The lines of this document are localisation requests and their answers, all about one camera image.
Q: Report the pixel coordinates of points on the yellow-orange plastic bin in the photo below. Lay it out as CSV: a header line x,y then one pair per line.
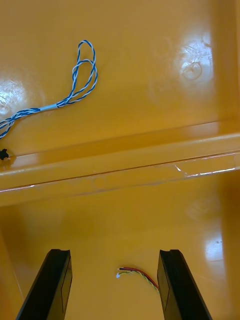
x,y
137,75
112,237

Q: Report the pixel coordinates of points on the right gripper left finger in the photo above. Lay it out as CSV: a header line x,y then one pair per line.
x,y
47,287

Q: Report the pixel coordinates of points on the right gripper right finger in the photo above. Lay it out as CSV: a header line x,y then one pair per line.
x,y
180,287

